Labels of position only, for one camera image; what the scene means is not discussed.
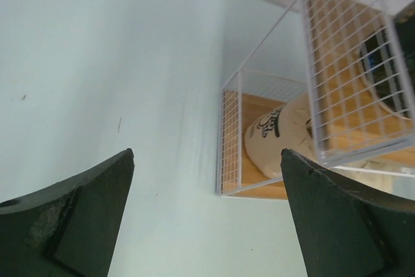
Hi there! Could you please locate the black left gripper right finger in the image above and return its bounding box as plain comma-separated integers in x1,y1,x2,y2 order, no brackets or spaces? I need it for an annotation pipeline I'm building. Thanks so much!
281,149,414,276

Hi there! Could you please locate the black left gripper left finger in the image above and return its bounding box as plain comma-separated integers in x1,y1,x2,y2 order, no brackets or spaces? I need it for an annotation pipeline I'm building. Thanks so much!
1,149,134,276

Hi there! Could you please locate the brown paper roll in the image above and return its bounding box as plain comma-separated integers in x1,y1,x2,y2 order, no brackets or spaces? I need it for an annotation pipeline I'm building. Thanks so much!
244,93,317,179

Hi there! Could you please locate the white wire wooden shelf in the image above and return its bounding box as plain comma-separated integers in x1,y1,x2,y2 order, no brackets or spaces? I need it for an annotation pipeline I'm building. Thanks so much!
215,0,414,199

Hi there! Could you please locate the dark green paper roll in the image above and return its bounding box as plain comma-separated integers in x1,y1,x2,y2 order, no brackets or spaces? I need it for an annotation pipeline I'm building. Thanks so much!
359,2,414,119

